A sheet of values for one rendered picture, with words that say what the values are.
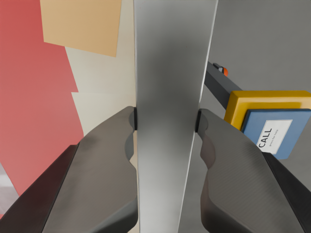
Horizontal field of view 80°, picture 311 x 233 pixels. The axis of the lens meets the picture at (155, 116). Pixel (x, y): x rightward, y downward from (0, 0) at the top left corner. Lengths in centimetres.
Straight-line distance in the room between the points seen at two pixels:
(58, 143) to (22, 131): 3
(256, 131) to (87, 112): 25
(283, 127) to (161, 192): 24
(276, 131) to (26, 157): 34
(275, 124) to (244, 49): 108
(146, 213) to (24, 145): 13
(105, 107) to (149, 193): 8
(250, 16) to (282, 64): 42
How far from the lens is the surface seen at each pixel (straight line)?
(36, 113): 18
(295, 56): 161
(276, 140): 36
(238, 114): 32
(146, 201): 17
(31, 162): 23
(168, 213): 19
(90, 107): 16
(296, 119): 36
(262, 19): 140
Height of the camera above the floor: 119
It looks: 58 degrees down
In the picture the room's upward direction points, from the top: 171 degrees clockwise
